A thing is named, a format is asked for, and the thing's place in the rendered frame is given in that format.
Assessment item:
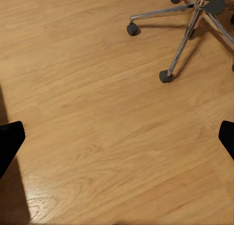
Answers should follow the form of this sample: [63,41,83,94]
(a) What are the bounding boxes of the swivel chair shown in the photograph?
[127,0,234,82]

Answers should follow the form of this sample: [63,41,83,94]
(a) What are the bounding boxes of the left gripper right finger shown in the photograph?
[218,121,234,160]

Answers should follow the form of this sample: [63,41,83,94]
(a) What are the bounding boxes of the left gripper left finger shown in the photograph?
[0,121,25,179]

